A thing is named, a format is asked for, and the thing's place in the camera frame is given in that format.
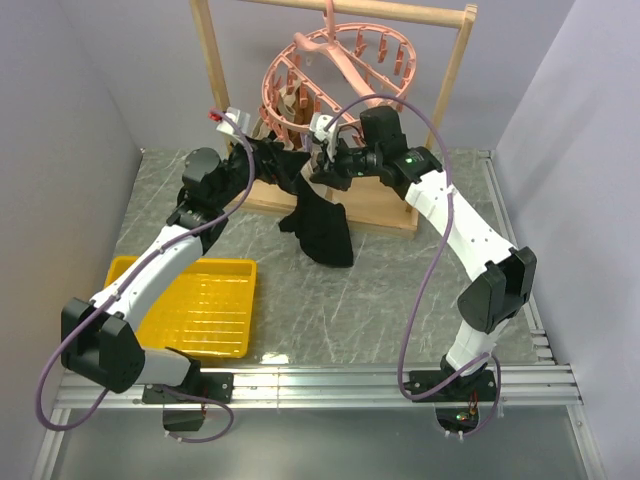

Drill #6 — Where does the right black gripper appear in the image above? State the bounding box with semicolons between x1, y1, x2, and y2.
309;136;382;193

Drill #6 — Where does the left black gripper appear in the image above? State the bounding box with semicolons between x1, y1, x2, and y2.
213;133;310;209

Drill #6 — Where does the black underwear beige waistband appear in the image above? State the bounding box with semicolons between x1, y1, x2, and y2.
278;162;354;268

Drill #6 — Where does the pink round clip hanger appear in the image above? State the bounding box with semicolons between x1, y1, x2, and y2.
259;1;417;150

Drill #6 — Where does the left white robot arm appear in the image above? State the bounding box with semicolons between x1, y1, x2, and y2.
60;139;310;402

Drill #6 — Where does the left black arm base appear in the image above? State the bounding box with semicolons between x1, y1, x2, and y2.
141;372;235;444

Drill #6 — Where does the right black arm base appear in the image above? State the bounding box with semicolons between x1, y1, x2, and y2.
398;367;501;435

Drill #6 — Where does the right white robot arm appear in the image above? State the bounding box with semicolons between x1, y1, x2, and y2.
309;105;537;400

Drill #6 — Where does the brown underwear on hanger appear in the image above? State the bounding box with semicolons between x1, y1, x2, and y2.
275;82;316;136

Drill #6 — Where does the beige underwear on hanger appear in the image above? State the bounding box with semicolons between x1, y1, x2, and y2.
251;105;272;140

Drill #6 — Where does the wooden hanging rack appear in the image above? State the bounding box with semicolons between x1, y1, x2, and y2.
189;1;478;238

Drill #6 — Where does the yellow plastic tray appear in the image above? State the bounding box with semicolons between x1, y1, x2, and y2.
128;258;257;359

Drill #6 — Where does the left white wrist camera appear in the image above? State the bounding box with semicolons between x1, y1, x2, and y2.
209;107;251;143

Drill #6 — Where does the aluminium mounting rail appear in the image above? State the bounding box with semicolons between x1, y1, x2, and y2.
33;364;605;479

